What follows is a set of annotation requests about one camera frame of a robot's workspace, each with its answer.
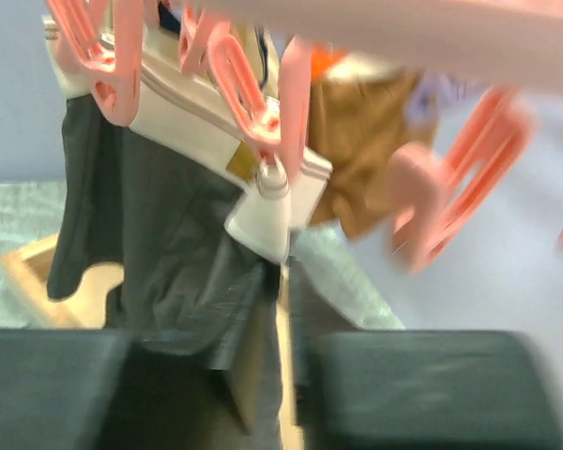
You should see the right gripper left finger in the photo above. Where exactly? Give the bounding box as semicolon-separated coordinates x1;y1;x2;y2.
142;259;282;449

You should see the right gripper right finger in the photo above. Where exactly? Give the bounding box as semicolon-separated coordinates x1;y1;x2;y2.
287;258;361;449

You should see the dark grey underwear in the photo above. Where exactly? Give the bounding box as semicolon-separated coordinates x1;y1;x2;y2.
45;13;334;450

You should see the pink round clip hanger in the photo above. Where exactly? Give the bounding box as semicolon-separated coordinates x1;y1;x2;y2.
44;1;563;273

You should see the brown hanging underwear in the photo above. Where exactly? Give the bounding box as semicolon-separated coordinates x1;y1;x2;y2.
308;48;437;238

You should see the beige hanging underwear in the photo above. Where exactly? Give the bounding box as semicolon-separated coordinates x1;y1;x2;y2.
233;23;280;98

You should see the wooden clothes rack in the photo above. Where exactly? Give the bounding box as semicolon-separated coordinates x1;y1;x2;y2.
0;234;304;450

